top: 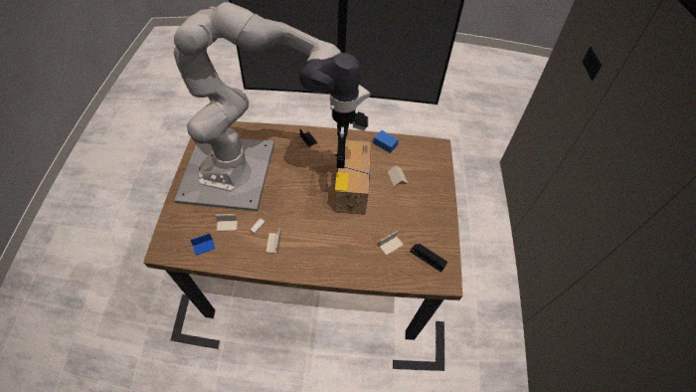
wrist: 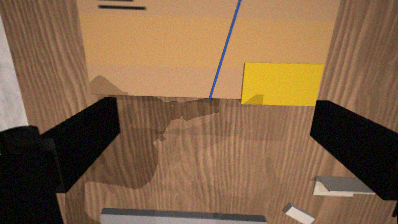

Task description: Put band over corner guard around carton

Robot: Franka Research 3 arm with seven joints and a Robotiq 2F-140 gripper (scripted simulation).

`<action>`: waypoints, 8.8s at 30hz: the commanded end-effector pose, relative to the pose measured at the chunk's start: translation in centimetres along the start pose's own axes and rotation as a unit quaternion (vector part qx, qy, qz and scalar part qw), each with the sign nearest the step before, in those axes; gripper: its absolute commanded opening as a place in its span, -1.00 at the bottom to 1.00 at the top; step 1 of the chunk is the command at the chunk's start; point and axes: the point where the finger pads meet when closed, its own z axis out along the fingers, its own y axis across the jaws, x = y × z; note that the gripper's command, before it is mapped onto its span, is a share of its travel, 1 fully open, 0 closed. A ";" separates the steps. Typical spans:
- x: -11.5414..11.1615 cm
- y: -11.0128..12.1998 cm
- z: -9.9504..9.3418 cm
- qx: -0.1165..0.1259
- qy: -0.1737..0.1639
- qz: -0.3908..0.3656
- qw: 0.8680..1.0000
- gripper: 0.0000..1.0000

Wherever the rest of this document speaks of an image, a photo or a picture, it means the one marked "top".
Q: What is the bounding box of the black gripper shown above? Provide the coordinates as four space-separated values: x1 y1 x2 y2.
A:
332 109 355 168

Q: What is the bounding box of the blue rectangular block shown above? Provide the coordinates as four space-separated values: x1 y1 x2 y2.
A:
374 130 399 153

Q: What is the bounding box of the brown cardboard box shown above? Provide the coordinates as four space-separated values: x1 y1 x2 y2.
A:
335 140 371 214

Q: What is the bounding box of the yellow flat panel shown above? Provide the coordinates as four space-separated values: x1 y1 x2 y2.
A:
335 172 349 197

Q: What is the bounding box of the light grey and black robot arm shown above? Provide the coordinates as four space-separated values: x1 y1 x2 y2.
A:
174 2 370 192

